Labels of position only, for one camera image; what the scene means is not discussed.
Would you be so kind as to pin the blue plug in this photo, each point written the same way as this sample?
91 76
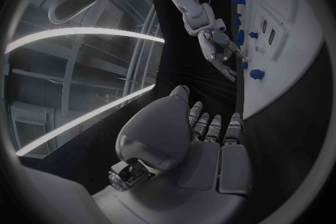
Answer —
256 74

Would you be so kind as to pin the blue short cylinder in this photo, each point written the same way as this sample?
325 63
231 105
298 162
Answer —
244 65

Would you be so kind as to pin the small blue peg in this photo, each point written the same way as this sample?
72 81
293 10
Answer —
238 22

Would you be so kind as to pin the white task board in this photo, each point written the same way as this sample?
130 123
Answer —
286 43

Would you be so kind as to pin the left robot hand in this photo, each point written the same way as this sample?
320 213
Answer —
168 165

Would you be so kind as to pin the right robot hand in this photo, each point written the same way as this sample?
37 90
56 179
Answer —
210 45

